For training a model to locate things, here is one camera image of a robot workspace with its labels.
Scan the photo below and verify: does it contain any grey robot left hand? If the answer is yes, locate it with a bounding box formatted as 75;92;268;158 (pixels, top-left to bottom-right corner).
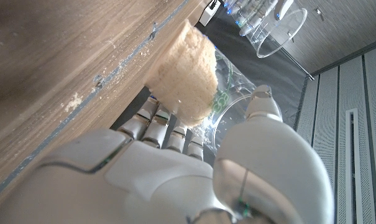
223;0;296;37

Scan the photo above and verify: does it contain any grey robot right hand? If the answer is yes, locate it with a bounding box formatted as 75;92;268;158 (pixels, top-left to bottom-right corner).
0;84;335;224

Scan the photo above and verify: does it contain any clear plastic cup holding sugar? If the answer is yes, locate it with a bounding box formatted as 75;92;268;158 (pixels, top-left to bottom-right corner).
144;19;283;153

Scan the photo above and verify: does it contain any brown sugar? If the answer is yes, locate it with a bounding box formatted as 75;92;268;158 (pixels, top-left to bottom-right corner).
144;19;219;128

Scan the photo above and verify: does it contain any white power strip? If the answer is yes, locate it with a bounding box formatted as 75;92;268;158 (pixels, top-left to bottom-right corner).
199;0;222;27

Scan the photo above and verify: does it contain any black backdrop stand pole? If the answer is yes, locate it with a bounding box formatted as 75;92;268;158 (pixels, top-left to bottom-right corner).
280;46;316;82

